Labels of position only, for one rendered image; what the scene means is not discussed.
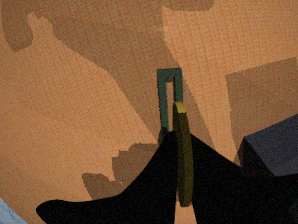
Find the gold coin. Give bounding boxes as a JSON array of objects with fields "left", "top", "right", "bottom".
[{"left": 173, "top": 101, "right": 194, "bottom": 208}]

